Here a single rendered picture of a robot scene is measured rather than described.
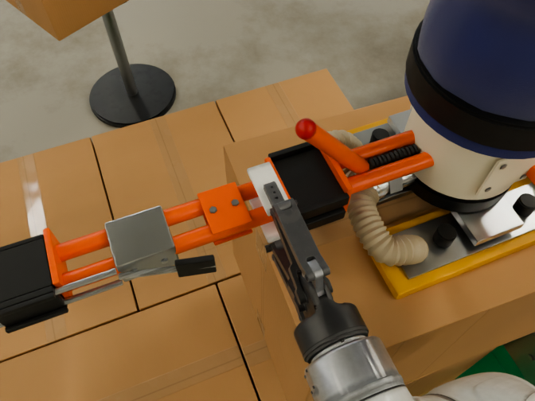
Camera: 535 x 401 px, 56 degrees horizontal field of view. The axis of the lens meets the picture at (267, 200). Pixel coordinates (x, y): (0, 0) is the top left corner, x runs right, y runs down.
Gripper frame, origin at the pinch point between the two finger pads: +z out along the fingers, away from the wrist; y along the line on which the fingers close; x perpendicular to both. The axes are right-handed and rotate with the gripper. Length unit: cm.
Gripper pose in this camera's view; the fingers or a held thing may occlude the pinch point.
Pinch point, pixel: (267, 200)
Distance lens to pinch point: 62.9
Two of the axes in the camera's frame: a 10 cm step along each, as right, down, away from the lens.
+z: -3.7, -7.8, 5.0
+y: 0.0, 5.4, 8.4
